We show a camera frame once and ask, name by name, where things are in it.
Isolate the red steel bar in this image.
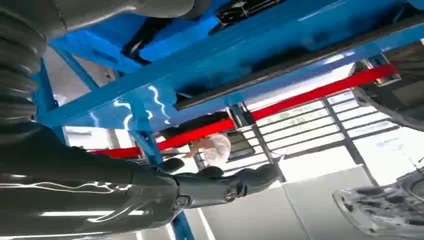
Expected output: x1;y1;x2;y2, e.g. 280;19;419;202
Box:
87;63;399;159

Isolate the person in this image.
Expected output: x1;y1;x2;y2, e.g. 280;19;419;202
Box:
183;133;233;170

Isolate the grey window grille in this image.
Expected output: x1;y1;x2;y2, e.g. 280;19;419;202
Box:
225;89;402;187

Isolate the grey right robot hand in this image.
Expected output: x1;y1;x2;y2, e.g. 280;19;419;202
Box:
0;0;283;240

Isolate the blue steel rack frame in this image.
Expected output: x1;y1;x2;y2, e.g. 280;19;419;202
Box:
31;0;424;240

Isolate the stamped grey metal panel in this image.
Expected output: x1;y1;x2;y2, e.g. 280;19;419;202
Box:
332;165;424;240

